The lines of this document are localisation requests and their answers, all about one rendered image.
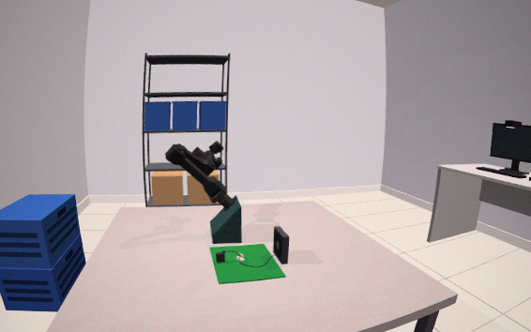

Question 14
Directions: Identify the black cable with plug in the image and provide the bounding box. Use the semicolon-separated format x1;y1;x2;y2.
216;250;272;267

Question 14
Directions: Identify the green circuit board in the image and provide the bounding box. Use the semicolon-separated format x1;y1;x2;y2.
209;244;285;284

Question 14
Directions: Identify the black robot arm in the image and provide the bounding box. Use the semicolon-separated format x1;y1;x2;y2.
165;143;235;211

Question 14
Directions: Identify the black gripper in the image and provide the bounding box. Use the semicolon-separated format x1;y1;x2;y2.
204;141;224;161

